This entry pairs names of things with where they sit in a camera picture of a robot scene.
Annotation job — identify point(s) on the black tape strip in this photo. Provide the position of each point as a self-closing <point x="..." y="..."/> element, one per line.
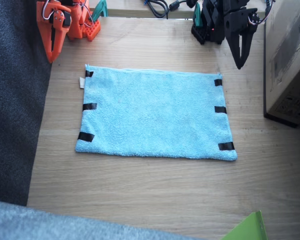
<point x="218" y="82"/>
<point x="89" y="106"/>
<point x="220" y="109"/>
<point x="226" y="146"/>
<point x="89" y="74"/>
<point x="86" y="136"/>

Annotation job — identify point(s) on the brown cardboard box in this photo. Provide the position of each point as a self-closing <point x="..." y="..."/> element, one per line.
<point x="290" y="62"/>

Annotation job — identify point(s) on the teal table clamp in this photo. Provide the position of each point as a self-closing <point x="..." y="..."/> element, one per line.
<point x="197" y="16"/>
<point x="101" y="8"/>

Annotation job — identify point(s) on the light grey felt panel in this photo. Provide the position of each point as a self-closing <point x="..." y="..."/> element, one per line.
<point x="40" y="225"/>

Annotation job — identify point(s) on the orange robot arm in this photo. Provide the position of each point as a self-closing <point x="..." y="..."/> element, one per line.
<point x="77" y="17"/>

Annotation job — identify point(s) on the light blue towel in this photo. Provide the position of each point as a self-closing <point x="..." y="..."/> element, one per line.
<point x="152" y="112"/>

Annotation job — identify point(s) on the green metal bracket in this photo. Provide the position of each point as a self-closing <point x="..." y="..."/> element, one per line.
<point x="252" y="230"/>

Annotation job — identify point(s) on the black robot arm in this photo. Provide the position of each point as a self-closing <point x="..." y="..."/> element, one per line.
<point x="215" y="22"/>

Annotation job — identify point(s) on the dark grey felt panel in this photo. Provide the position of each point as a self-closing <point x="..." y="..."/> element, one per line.
<point x="15" y="100"/>

